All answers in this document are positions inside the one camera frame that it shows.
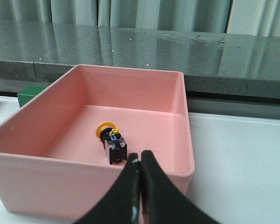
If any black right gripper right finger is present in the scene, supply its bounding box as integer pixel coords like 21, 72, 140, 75
141, 150, 218, 224

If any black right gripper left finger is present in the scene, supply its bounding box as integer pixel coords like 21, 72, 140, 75
75, 153, 140, 224

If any yellow push button switch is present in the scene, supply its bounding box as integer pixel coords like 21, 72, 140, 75
96, 121, 127, 165

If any pink plastic bin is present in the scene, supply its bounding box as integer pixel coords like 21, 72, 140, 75
0, 64, 195, 219

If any green cube near bin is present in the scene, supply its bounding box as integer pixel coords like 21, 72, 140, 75
17, 85, 46, 107

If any grey stone ledge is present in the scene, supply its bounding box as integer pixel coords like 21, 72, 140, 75
0, 20, 280, 99

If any grey curtain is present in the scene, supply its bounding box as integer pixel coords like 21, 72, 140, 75
0, 0, 280, 36

